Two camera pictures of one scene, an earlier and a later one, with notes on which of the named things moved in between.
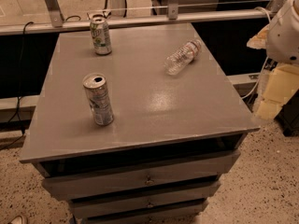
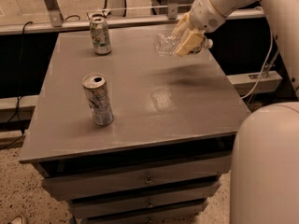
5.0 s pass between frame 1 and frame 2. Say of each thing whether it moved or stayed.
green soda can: stayed
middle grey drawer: stayed
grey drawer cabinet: stayed
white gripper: moved
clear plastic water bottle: moved
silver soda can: stayed
